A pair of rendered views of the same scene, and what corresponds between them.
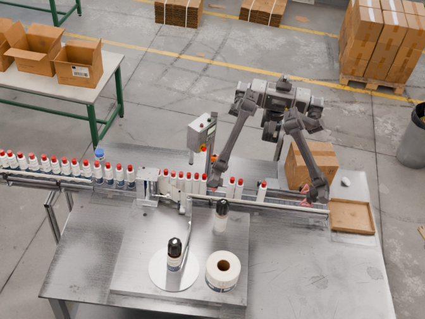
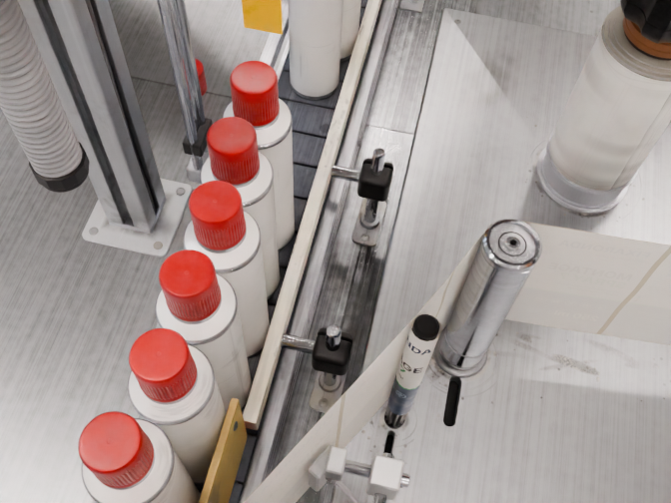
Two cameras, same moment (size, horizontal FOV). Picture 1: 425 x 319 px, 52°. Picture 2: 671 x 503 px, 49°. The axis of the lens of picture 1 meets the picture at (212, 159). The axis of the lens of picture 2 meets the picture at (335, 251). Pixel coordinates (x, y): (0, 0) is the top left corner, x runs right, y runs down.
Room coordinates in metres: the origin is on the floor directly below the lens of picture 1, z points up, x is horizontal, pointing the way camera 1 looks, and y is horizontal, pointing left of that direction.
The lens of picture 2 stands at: (1.81, 0.38, 1.47)
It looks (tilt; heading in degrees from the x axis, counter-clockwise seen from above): 60 degrees down; 279
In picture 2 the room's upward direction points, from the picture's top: 4 degrees clockwise
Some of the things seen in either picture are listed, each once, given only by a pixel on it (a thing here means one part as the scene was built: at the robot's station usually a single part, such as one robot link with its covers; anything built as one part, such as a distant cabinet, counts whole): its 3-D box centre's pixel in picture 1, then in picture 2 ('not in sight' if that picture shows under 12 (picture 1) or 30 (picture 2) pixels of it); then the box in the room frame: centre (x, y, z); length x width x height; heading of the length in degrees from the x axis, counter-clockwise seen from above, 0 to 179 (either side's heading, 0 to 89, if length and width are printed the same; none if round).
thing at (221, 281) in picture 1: (222, 271); not in sight; (1.31, -0.14, 0.95); 0.20 x 0.20 x 0.14
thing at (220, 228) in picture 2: (188, 183); (229, 276); (1.93, 0.14, 0.98); 0.05 x 0.05 x 0.20
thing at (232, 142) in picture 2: (195, 183); (243, 218); (1.93, 0.09, 0.98); 0.05 x 0.05 x 0.20
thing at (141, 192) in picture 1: (148, 186); not in sight; (1.84, 0.40, 1.01); 0.14 x 0.13 x 0.26; 90
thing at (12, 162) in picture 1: (12, 162); not in sight; (1.93, 1.36, 0.98); 0.05 x 0.05 x 0.20
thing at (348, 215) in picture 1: (350, 215); not in sight; (1.93, -1.02, 0.85); 0.30 x 0.26 x 0.04; 90
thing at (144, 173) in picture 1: (147, 173); not in sight; (1.83, 0.40, 1.14); 0.14 x 0.11 x 0.01; 90
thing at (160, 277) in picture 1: (173, 268); not in sight; (1.33, 0.15, 0.89); 0.31 x 0.31 x 0.01
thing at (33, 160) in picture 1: (34, 164); not in sight; (1.93, 1.21, 0.98); 0.05 x 0.05 x 0.20
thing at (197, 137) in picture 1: (202, 133); not in sight; (2.02, 0.09, 1.38); 0.17 x 0.10 x 0.19; 145
